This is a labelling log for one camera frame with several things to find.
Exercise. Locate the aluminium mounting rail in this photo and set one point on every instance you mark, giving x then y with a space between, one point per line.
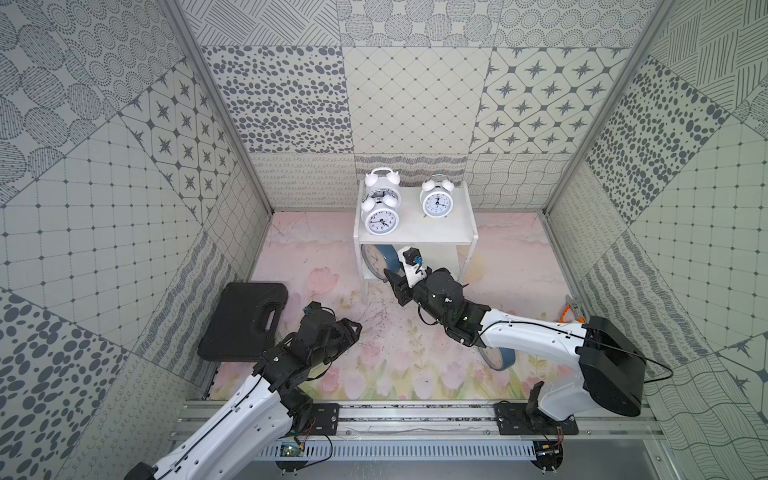
468 418

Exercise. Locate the white two-tier shelf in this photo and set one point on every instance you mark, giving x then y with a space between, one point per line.
448 242

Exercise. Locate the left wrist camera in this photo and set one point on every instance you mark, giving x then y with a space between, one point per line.
315 313

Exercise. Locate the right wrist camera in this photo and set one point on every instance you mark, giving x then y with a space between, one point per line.
412 265

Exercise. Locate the orange white tool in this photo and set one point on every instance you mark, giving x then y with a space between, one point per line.
571 312

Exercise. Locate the blue round alarm clock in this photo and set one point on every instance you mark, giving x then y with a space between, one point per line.
379 258
498 359

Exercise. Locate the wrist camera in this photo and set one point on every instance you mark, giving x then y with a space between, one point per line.
315 313
412 265

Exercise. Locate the white twin-bell alarm clock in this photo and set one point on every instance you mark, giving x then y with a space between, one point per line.
436 196
379 214
383 181

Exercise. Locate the perforated cable duct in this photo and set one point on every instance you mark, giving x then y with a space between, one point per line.
375 450

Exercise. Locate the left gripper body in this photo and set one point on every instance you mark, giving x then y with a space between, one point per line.
335 335

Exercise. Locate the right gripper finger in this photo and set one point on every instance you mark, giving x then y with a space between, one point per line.
394 278
402 292

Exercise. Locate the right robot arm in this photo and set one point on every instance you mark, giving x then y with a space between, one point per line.
607 369

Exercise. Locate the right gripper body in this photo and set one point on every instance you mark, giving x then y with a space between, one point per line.
420 296

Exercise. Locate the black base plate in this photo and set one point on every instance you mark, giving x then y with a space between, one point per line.
317 419
514 419

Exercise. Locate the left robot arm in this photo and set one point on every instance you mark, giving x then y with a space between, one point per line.
269 404

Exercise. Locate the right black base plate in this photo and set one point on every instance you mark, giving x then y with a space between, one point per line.
514 419

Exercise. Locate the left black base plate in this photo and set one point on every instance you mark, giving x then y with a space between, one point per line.
317 419

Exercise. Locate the black pad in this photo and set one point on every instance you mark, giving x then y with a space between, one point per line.
244 323

